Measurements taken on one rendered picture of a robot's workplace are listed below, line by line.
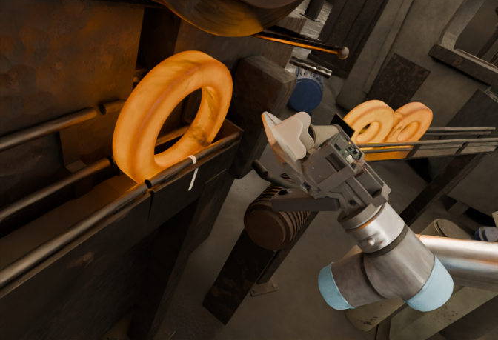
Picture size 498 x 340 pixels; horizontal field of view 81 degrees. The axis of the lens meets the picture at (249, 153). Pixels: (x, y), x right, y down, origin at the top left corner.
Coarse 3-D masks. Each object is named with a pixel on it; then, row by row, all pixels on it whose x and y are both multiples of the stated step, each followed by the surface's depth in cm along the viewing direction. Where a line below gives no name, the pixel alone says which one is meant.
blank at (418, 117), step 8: (408, 104) 76; (416, 104) 76; (400, 112) 75; (408, 112) 74; (416, 112) 75; (424, 112) 76; (400, 120) 75; (408, 120) 76; (416, 120) 77; (424, 120) 79; (392, 128) 76; (400, 128) 77; (408, 128) 83; (416, 128) 81; (424, 128) 82; (392, 136) 78; (400, 136) 83; (408, 136) 82; (416, 136) 83; (392, 152) 83
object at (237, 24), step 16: (160, 0) 20; (176, 0) 20; (192, 0) 22; (208, 0) 23; (224, 0) 25; (240, 0) 27; (192, 16) 23; (208, 16) 24; (224, 16) 26; (240, 16) 28; (256, 16) 31; (272, 16) 34; (208, 32) 26; (224, 32) 27; (240, 32) 30; (256, 32) 33
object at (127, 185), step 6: (126, 174) 40; (108, 180) 38; (114, 180) 38; (120, 180) 39; (126, 180) 39; (132, 180) 39; (114, 186) 37; (120, 186) 38; (126, 186) 38; (132, 186) 39; (120, 192) 37
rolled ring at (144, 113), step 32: (160, 64) 30; (192, 64) 31; (224, 64) 36; (160, 96) 29; (224, 96) 40; (128, 128) 29; (160, 128) 32; (192, 128) 44; (128, 160) 31; (160, 160) 39
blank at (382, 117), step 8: (360, 104) 69; (368, 104) 68; (376, 104) 68; (384, 104) 69; (352, 112) 69; (360, 112) 68; (368, 112) 67; (376, 112) 68; (384, 112) 70; (392, 112) 71; (352, 120) 68; (360, 120) 68; (368, 120) 69; (376, 120) 71; (384, 120) 72; (392, 120) 73; (360, 128) 70; (368, 128) 77; (376, 128) 74; (384, 128) 74; (352, 136) 71; (360, 136) 77; (368, 136) 76; (376, 136) 75; (384, 136) 77
